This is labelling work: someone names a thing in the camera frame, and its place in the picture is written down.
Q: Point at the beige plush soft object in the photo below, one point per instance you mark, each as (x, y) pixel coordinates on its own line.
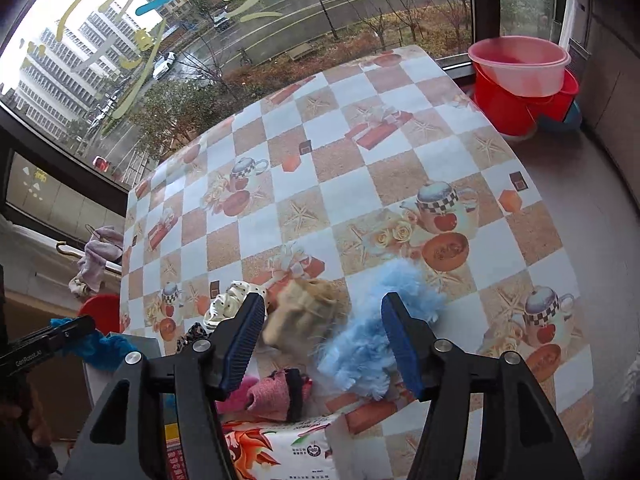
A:
(308, 312)

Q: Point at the red plastic chair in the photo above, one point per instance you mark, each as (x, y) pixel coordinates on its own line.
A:
(104, 310)

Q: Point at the cream polka dot scrunchie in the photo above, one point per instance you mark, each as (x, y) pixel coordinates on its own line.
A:
(227, 304)

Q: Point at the leopard print scrunchie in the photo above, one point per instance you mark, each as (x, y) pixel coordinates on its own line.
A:
(196, 332)

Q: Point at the pink cloth on rail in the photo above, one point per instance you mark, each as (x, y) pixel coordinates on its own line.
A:
(104, 245)

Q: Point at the person's left hand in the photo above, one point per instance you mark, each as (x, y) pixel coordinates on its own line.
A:
(26, 451)

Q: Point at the pink box yellow label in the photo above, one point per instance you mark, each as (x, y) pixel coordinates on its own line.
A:
(175, 461)

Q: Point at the blue fabric scrunchie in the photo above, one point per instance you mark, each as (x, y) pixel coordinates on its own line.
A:
(100, 351)

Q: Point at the light blue fluffy scrunchie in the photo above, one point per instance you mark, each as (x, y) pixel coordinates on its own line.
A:
(358, 358)

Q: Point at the pink and black sock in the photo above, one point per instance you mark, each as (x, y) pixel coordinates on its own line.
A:
(279, 397)

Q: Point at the red plastic bucket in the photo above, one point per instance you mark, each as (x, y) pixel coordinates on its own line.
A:
(516, 116)

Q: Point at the blue plastic basin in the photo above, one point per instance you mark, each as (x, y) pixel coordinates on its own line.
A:
(571, 122)

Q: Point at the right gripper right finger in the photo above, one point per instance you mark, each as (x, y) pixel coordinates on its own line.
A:
(522, 436)

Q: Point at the floral tissue pack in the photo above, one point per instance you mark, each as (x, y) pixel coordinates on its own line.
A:
(315, 448)

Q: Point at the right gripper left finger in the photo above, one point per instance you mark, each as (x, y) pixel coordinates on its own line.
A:
(124, 436)

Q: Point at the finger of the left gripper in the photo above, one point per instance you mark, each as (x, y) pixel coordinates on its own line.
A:
(29, 351)

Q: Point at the checkered patterned tablecloth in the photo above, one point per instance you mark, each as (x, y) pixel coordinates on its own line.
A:
(379, 159)

